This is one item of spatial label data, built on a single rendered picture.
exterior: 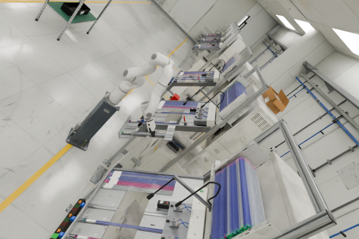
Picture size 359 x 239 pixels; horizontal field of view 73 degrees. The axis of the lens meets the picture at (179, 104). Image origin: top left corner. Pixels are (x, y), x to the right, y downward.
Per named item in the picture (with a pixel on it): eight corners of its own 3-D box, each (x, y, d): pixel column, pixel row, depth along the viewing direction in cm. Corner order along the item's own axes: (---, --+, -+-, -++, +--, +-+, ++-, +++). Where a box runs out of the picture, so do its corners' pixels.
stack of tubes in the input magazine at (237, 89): (219, 112, 239) (240, 95, 229) (220, 94, 286) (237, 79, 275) (228, 121, 241) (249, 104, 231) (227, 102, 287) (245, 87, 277)
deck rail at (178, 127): (143, 128, 258) (142, 123, 256) (143, 127, 260) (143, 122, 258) (210, 133, 246) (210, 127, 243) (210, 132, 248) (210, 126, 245)
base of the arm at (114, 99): (103, 101, 238) (114, 88, 230) (106, 90, 253) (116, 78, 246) (119, 110, 246) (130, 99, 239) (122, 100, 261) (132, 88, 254)
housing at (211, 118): (206, 132, 249) (206, 120, 243) (209, 112, 293) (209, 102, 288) (214, 133, 247) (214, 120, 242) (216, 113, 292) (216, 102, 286)
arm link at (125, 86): (117, 82, 241) (131, 66, 232) (132, 88, 255) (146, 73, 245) (119, 91, 234) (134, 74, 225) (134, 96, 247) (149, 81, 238)
